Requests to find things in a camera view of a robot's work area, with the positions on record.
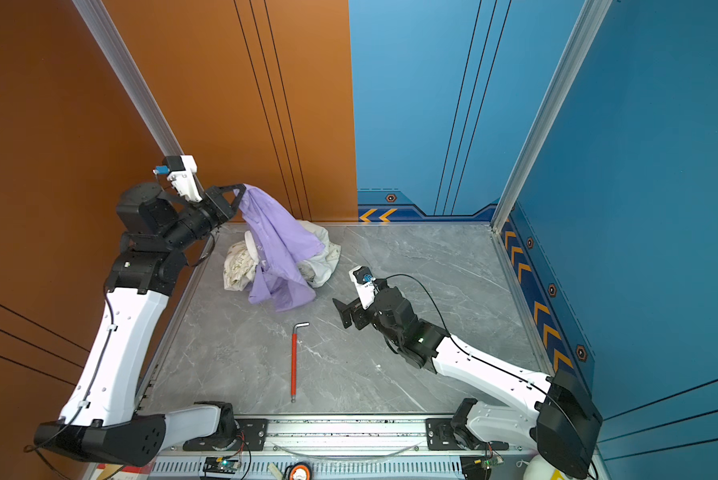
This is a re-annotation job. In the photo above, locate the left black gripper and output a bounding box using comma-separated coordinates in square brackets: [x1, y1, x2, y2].
[162, 183, 244, 259]

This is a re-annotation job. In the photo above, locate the purple cloth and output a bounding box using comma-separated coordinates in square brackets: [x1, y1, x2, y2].
[239, 185, 325, 312]

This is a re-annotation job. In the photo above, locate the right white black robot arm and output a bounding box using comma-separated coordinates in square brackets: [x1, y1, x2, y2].
[333, 287, 603, 479]

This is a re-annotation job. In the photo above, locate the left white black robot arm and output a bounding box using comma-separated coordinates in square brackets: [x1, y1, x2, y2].
[26, 183, 246, 467]

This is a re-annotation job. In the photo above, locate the white patterned cloth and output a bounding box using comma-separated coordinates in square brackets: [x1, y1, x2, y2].
[223, 220, 341, 291]

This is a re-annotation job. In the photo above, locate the orange black tape measure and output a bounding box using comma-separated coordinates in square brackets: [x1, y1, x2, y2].
[283, 462, 313, 480]

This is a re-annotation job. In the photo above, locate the green circuit board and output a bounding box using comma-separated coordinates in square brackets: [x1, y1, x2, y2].
[202, 456, 243, 477]

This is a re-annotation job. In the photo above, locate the small right circuit board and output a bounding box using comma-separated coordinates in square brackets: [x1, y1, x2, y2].
[475, 451, 504, 472]

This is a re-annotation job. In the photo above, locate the white plush toy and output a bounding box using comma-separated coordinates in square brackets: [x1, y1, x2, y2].
[522, 455, 569, 480]

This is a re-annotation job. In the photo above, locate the red snack packet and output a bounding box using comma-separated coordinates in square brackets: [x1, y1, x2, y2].
[91, 464, 153, 480]

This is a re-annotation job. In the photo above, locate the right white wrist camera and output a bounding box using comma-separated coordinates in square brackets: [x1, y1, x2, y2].
[349, 266, 377, 310]

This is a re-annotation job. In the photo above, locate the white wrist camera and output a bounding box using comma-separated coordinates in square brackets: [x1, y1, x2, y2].
[153, 154, 203, 202]
[349, 266, 377, 310]

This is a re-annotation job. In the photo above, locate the red handled hex key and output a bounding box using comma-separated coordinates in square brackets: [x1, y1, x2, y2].
[290, 322, 311, 403]

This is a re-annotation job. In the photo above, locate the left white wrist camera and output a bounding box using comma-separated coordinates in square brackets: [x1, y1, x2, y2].
[153, 154, 203, 202]

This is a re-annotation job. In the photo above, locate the aluminium front rail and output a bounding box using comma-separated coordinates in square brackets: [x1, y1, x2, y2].
[148, 414, 539, 479]

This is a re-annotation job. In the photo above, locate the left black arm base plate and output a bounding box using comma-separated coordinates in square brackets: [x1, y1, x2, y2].
[182, 418, 269, 452]

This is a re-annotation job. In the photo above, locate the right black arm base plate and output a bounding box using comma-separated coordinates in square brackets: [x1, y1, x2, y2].
[425, 418, 510, 451]

